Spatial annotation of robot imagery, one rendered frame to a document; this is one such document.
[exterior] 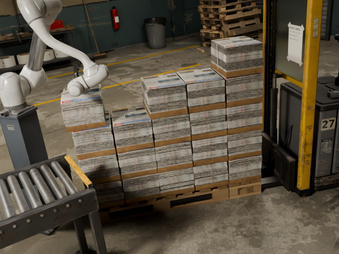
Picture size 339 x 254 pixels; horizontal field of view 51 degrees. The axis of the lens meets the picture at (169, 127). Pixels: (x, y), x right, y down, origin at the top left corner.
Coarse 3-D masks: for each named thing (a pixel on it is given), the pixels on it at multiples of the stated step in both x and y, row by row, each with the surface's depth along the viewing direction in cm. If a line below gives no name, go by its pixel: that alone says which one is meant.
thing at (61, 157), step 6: (60, 156) 229; (42, 162) 224; (48, 162) 223; (60, 162) 227; (66, 162) 229; (24, 168) 219; (30, 168) 218; (66, 168) 230; (0, 174) 214; (6, 174) 214; (12, 174) 213; (18, 174) 215; (42, 174) 223; (54, 174) 227; (6, 180) 213; (18, 180) 216
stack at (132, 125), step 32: (96, 128) 260; (128, 128) 264; (160, 128) 269; (192, 128) 273; (224, 128) 279; (96, 160) 268; (128, 160) 273; (160, 160) 279; (192, 160) 284; (96, 192) 279; (128, 192) 284; (160, 192) 290; (192, 192) 295; (224, 192) 301
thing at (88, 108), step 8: (64, 96) 257; (72, 96) 256; (80, 96) 255; (88, 96) 254; (96, 96) 253; (64, 104) 246; (72, 104) 248; (80, 104) 249; (88, 104) 250; (96, 104) 251; (64, 112) 249; (72, 112) 251; (80, 112) 252; (88, 112) 254; (96, 112) 255; (64, 120) 253; (72, 120) 254; (80, 120) 255; (88, 120) 257; (96, 120) 258; (104, 120) 259
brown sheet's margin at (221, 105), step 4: (212, 104) 269; (216, 104) 269; (220, 104) 270; (224, 104) 271; (188, 108) 268; (192, 108) 267; (196, 108) 267; (200, 108) 268; (204, 108) 269; (208, 108) 269; (212, 108) 270; (216, 108) 271; (192, 112) 268
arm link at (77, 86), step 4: (80, 76) 230; (72, 80) 230; (76, 80) 227; (80, 80) 227; (84, 80) 228; (68, 84) 228; (72, 84) 223; (76, 84) 224; (80, 84) 225; (84, 84) 228; (68, 88) 224; (72, 88) 223; (76, 88) 223; (80, 88) 224; (84, 88) 229; (88, 88) 231; (72, 92) 224; (76, 92) 224; (80, 92) 225; (84, 92) 231; (76, 96) 226
